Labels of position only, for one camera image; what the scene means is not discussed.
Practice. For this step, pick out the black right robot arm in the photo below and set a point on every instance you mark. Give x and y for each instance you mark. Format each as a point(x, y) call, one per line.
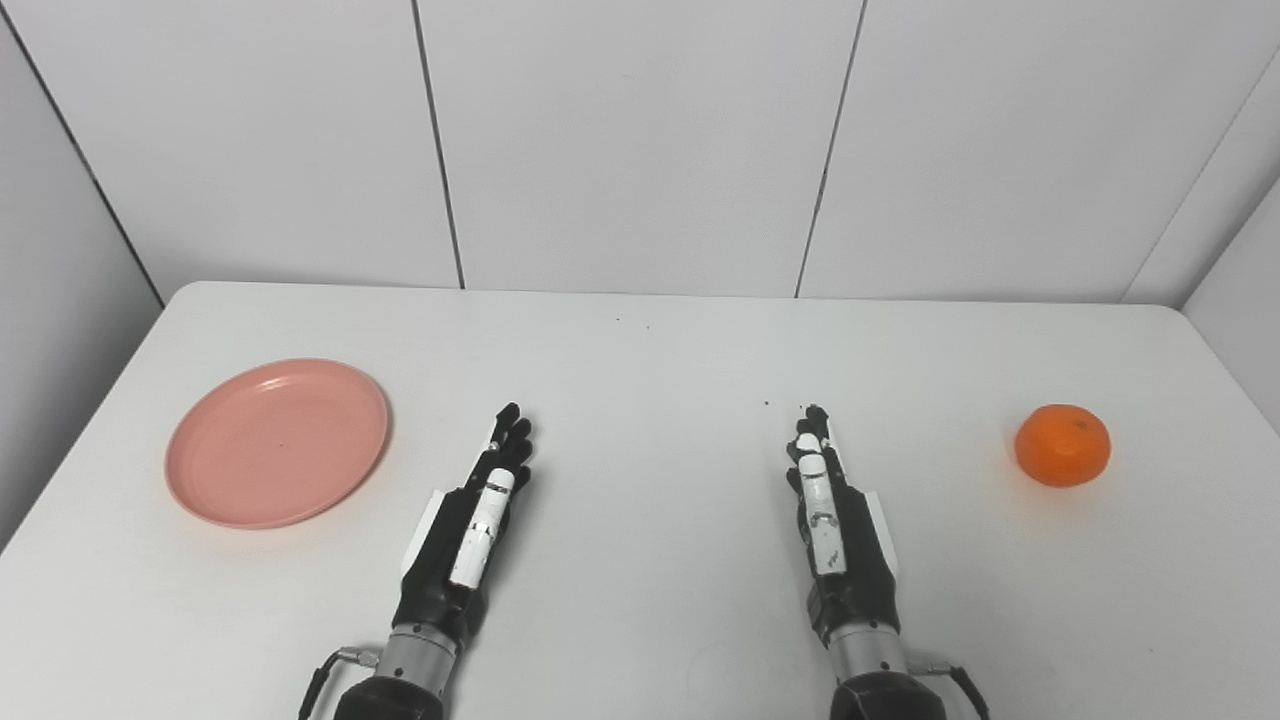
point(880, 675)

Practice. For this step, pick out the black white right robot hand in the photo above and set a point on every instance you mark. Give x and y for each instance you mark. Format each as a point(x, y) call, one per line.
point(850, 550)

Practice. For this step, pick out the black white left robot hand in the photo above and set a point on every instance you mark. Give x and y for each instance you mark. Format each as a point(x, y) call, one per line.
point(455, 540)

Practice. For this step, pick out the orange fruit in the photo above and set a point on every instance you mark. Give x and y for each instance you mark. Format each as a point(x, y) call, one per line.
point(1062, 446)

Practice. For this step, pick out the pink round plate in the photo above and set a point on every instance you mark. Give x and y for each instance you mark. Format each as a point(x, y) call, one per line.
point(277, 443)

